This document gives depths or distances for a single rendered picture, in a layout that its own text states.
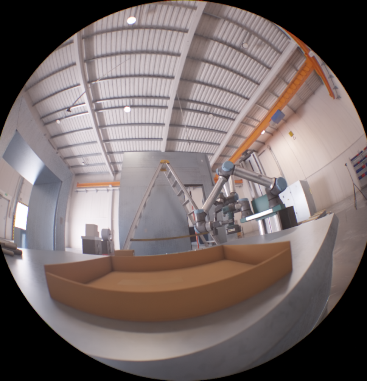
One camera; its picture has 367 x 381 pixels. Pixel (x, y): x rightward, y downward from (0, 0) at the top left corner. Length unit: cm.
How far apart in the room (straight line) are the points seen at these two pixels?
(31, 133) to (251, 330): 143
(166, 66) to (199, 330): 757
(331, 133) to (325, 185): 382
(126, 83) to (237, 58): 614
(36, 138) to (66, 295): 125
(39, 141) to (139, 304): 136
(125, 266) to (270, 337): 44
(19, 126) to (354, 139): 1256
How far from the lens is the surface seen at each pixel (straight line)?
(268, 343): 19
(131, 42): 741
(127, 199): 306
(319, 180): 1139
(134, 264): 47
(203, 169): 372
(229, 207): 101
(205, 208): 127
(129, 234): 201
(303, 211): 726
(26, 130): 130
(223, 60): 796
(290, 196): 750
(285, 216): 184
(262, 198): 177
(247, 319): 17
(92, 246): 611
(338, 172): 1119
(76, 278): 33
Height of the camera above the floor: 76
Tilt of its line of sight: 22 degrees up
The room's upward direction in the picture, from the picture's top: 8 degrees counter-clockwise
